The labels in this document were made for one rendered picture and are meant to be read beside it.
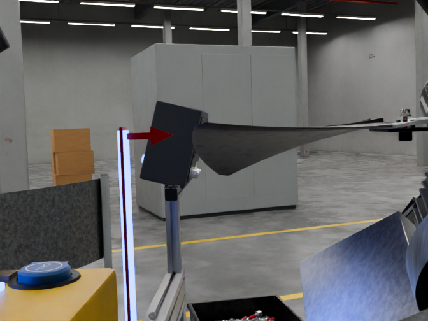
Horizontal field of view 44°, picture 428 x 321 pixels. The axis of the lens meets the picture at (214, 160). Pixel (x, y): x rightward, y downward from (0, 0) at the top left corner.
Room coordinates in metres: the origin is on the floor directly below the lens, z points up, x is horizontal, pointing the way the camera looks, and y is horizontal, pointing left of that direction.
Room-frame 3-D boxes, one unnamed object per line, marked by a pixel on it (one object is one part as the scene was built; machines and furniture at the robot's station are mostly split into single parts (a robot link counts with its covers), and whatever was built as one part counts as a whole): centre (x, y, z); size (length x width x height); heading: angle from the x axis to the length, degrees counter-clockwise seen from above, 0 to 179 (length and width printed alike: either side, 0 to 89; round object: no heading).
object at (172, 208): (1.19, 0.10, 0.96); 0.03 x 0.03 x 0.20; 87
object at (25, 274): (0.41, 0.14, 1.08); 0.04 x 0.04 x 0.02
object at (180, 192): (1.29, 0.09, 1.04); 0.24 x 0.03 x 0.03; 177
